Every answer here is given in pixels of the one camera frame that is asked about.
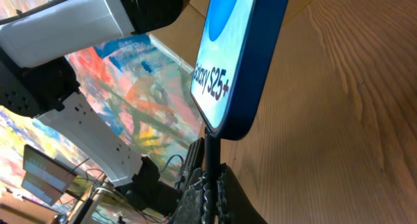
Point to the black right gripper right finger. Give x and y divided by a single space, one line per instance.
233 205

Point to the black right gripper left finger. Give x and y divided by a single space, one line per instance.
193 206

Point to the blue Samsung Galaxy smartphone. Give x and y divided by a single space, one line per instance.
236 49

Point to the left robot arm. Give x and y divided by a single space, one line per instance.
37 81

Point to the colourful abstract painted backdrop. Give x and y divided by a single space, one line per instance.
123 79

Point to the tilted computer monitor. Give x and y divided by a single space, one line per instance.
44 177

